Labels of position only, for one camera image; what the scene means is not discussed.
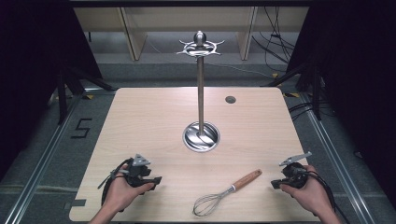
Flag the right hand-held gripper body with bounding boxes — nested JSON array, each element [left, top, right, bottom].
[[278, 151, 313, 189]]

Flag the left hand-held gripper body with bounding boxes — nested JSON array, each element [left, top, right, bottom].
[[123, 153, 153, 189]]

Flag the wire whisk with wooden handle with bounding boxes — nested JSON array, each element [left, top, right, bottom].
[[191, 168, 263, 218]]

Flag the metal utensil stand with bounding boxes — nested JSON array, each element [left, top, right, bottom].
[[176, 30, 226, 154]]

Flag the person's right hand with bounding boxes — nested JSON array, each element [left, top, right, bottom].
[[279, 164, 332, 217]]

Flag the person's left hand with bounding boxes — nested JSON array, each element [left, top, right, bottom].
[[104, 173, 157, 213]]

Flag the black metal stand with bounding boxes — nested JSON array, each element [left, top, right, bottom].
[[262, 61, 325, 121], [55, 65, 117, 126]]

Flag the dark curtain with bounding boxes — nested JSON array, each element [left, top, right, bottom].
[[285, 0, 396, 202], [0, 0, 105, 183]]

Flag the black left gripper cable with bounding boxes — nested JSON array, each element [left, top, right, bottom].
[[97, 158, 134, 207]]

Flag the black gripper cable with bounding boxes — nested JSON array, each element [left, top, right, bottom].
[[306, 170, 352, 224], [97, 158, 134, 207]]

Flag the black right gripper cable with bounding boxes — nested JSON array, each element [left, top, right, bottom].
[[306, 170, 352, 224]]

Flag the metal floor rail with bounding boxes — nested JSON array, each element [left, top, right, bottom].
[[299, 92, 376, 224], [2, 92, 87, 224]]

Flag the black floor cables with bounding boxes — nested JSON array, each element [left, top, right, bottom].
[[288, 98, 338, 121]]

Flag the white floor cable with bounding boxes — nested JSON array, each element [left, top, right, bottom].
[[204, 61, 276, 79]]

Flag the black hanging cables bundle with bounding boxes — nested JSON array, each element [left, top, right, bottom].
[[251, 6, 297, 65]]

